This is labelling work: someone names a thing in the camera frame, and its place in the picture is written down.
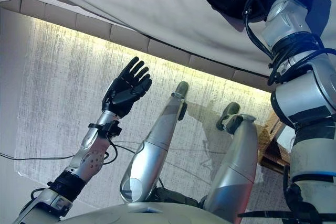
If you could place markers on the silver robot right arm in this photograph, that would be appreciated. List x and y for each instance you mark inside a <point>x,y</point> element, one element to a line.
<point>288,24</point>

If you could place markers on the grey striped rug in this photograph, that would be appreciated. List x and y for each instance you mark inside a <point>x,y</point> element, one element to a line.
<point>52,77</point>

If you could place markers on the grey robot torso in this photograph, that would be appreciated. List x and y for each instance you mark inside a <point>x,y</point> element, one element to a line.
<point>118,216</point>

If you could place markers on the silver robot right leg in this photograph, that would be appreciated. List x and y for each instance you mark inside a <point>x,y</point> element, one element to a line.
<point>236,171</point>

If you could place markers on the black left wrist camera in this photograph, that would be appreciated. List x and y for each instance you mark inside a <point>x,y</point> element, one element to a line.
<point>114,128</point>

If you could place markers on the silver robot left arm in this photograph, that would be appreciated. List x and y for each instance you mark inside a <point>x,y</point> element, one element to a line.
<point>89,158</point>

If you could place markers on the brown wicker basket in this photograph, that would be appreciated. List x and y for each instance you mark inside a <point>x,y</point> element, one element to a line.
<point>265,140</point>

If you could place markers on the silver robot left leg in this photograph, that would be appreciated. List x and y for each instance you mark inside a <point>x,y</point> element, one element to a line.
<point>147,161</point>

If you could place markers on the silver robot leg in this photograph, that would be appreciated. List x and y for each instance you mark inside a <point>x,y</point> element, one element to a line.
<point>236,171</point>
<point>147,161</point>

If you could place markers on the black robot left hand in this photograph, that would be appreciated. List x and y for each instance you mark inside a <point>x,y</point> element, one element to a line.
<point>123,90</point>

